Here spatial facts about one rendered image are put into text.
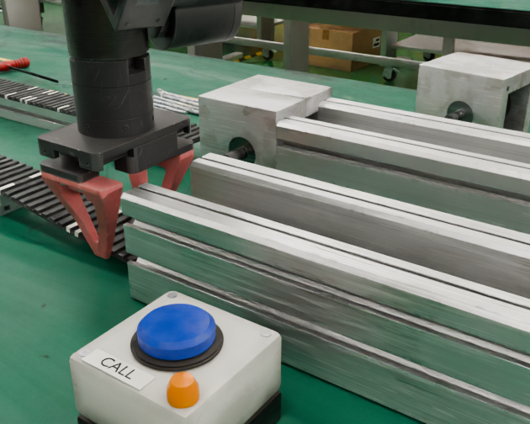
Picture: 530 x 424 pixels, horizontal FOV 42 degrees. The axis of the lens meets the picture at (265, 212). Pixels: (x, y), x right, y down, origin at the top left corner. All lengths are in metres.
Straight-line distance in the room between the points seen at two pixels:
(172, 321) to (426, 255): 0.17
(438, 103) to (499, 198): 0.27
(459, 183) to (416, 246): 0.13
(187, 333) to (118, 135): 0.20
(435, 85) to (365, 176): 0.24
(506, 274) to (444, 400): 0.09
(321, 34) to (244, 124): 3.86
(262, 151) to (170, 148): 0.13
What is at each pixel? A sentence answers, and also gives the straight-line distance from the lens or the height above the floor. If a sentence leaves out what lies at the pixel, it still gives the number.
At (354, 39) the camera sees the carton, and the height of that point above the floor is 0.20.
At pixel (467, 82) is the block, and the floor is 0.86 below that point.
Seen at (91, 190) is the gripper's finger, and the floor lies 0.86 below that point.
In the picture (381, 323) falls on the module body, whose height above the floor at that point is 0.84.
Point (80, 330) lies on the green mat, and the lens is 0.49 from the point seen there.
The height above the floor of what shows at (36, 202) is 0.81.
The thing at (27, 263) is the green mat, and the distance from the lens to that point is 0.58.
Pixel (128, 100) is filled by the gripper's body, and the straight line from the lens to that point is 0.50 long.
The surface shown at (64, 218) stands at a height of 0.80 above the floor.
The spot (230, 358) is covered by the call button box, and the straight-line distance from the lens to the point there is 0.35.
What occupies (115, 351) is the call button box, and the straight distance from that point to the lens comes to 0.36.
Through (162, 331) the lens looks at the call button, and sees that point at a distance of 0.35.
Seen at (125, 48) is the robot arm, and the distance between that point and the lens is 0.49.
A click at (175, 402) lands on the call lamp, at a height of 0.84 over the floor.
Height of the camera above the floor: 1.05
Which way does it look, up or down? 25 degrees down
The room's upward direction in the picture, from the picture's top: straight up
